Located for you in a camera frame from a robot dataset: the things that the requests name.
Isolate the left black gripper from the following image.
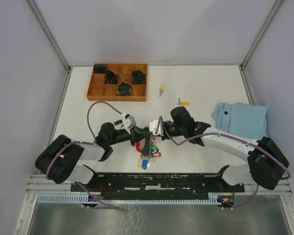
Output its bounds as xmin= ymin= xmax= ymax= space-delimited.
xmin=108 ymin=125 xmax=150 ymax=145

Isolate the green key tag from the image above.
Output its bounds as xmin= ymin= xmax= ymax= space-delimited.
xmin=151 ymin=145 xmax=159 ymax=152

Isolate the yellow key tag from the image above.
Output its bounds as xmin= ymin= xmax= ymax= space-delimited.
xmin=137 ymin=158 xmax=144 ymax=168

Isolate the blue key tag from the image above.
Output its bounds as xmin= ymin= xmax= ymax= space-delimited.
xmin=142 ymin=159 xmax=148 ymax=170

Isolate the red key tag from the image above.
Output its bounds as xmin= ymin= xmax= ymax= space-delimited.
xmin=152 ymin=152 xmax=162 ymax=158

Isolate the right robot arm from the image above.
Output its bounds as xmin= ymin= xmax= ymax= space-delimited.
xmin=150 ymin=106 xmax=291 ymax=191

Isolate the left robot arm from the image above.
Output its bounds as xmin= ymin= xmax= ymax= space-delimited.
xmin=35 ymin=122 xmax=151 ymax=191

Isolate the yellow tag key right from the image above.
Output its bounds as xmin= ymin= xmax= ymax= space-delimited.
xmin=177 ymin=98 xmax=190 ymax=106

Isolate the yellow tag key upper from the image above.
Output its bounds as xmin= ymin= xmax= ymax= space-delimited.
xmin=159 ymin=84 xmax=165 ymax=97

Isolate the wooden compartment tray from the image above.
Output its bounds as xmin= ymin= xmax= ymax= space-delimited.
xmin=87 ymin=63 xmax=148 ymax=102

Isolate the light blue cloth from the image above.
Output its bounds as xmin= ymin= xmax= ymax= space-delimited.
xmin=211 ymin=102 xmax=268 ymax=140

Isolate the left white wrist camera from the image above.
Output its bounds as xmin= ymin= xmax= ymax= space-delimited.
xmin=121 ymin=113 xmax=136 ymax=131

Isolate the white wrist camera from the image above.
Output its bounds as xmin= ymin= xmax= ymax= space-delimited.
xmin=148 ymin=120 xmax=163 ymax=136
xmin=121 ymin=113 xmax=136 ymax=131

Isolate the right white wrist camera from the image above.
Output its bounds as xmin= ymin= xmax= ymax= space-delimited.
xmin=148 ymin=120 xmax=163 ymax=136

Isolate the black yellow cable coil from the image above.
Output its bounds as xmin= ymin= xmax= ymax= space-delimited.
xmin=116 ymin=82 xmax=132 ymax=97

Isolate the black cable coil right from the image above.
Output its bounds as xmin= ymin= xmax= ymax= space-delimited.
xmin=131 ymin=69 xmax=147 ymax=85

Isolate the black cable coil top-left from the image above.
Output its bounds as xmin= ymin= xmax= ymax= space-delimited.
xmin=93 ymin=64 xmax=108 ymax=74

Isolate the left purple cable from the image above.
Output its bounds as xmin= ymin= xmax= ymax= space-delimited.
xmin=46 ymin=101 xmax=128 ymax=210

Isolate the white cable duct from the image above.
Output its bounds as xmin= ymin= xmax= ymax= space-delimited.
xmin=36 ymin=192 xmax=223 ymax=205

